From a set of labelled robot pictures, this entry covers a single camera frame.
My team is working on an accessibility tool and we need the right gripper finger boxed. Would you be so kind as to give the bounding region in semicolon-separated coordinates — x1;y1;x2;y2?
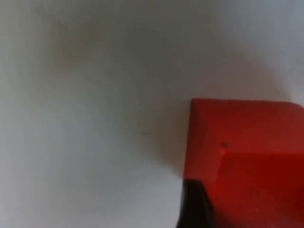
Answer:
175;178;214;228

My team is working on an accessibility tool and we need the red cube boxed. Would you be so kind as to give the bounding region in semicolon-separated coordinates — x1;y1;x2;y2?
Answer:
184;98;304;228

